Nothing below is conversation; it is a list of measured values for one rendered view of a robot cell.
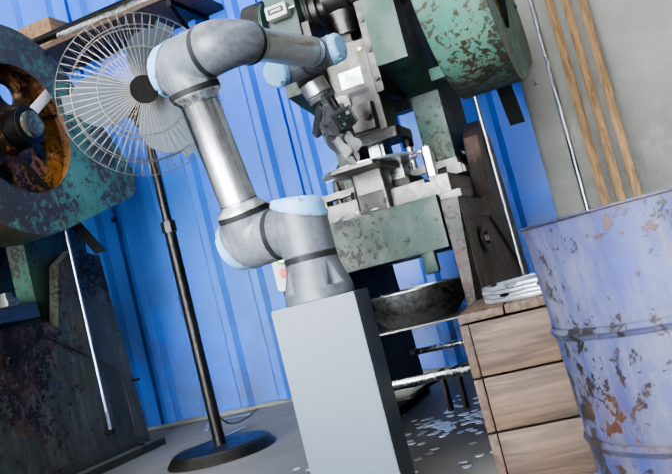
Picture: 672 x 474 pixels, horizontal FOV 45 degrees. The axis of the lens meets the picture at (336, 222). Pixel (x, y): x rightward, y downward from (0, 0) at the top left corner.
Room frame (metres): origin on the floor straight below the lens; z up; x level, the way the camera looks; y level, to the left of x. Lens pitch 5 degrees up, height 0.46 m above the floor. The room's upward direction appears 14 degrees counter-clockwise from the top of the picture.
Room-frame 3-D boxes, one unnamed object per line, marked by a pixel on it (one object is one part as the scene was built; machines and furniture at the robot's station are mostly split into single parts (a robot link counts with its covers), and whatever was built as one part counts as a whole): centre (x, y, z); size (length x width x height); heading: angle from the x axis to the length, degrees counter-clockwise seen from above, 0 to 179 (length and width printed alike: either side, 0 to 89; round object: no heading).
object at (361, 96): (2.42, -0.17, 1.04); 0.17 x 0.15 x 0.30; 160
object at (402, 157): (2.34, -0.13, 0.78); 0.29 x 0.29 x 0.01
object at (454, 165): (2.40, -0.34, 0.76); 0.17 x 0.06 x 0.10; 70
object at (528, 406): (1.78, -0.42, 0.18); 0.40 x 0.38 x 0.35; 166
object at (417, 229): (2.59, -0.23, 0.83); 0.79 x 0.43 x 1.34; 160
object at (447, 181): (2.46, -0.18, 0.68); 0.45 x 0.30 x 0.06; 70
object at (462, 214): (2.50, -0.48, 0.45); 0.92 x 0.12 x 0.90; 160
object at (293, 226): (1.74, 0.08, 0.62); 0.13 x 0.12 x 0.14; 59
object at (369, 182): (2.29, -0.12, 0.72); 0.25 x 0.14 x 0.14; 160
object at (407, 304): (2.46, -0.18, 0.36); 0.34 x 0.34 x 0.10
